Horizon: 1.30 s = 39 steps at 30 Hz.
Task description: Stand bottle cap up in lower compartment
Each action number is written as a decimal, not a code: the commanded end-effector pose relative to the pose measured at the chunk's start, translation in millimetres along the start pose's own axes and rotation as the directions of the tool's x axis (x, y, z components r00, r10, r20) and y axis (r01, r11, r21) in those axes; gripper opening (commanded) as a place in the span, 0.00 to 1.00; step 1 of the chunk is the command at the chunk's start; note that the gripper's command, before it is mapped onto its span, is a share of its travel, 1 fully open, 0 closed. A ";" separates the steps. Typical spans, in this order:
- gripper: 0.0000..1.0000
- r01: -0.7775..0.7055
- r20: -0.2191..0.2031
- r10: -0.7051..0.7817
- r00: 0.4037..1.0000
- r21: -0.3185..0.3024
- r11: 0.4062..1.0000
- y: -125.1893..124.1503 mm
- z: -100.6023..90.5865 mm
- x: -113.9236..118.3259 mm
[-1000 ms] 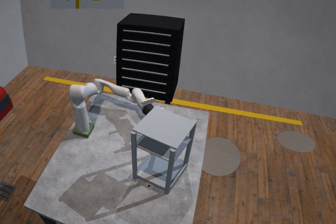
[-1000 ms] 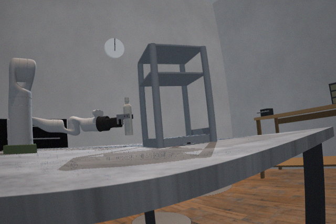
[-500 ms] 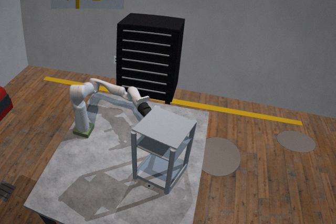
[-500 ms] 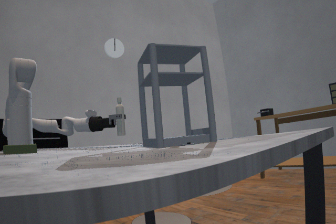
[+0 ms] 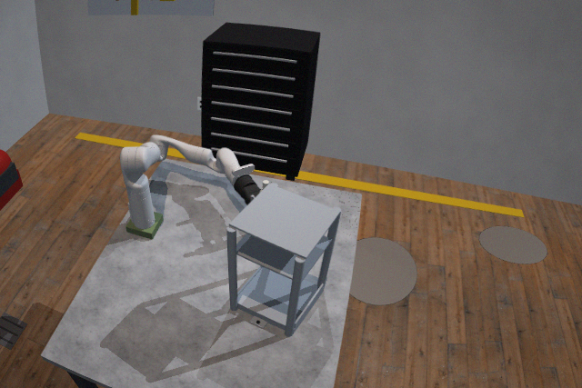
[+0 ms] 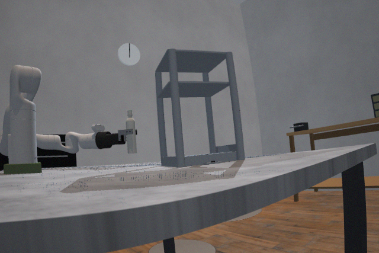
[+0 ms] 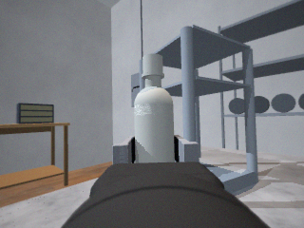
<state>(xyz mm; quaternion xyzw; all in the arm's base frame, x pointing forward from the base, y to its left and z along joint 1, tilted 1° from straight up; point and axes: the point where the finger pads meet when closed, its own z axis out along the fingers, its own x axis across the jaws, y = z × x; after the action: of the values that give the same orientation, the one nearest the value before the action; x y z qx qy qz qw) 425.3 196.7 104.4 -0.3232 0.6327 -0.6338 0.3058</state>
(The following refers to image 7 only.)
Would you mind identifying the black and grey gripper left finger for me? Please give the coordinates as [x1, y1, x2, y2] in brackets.
[112, 136, 135, 164]

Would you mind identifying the grey metal shelving unit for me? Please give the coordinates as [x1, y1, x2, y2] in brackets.
[154, 25, 258, 194]

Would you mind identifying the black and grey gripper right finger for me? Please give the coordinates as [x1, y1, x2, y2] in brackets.
[174, 135, 200, 162]

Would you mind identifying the grey bottle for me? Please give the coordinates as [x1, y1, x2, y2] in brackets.
[134, 53, 175, 163]

